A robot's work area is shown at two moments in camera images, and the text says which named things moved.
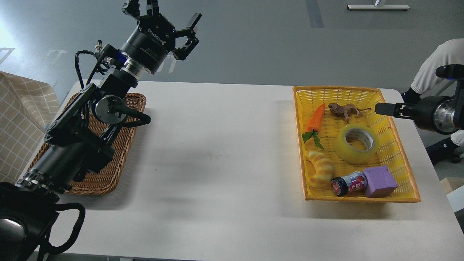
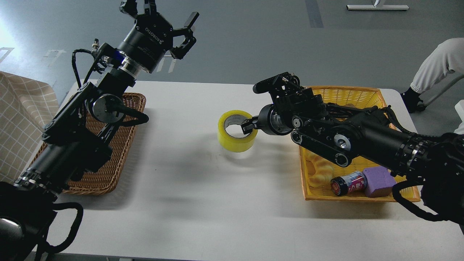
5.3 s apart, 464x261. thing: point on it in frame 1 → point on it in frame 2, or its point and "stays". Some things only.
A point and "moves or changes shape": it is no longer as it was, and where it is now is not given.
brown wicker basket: x=103 y=181 stays
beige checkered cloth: x=27 y=106 stays
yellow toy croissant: x=323 y=168 stays
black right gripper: x=436 y=113 → x=270 y=120
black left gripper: x=149 y=45 stays
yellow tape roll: x=351 y=156 moves or changes shape
